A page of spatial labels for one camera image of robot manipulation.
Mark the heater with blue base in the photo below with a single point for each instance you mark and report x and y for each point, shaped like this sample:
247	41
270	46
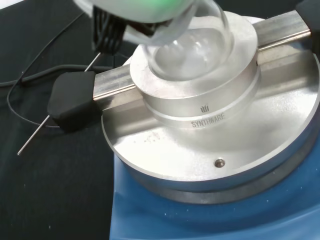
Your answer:
212	155

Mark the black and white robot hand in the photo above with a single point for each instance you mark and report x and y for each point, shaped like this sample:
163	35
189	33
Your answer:
140	10

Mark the thin metal probe rod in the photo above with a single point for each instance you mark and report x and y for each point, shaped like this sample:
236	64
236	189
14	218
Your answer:
32	136

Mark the black bench cloth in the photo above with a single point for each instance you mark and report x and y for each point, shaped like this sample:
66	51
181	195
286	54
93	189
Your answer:
50	187

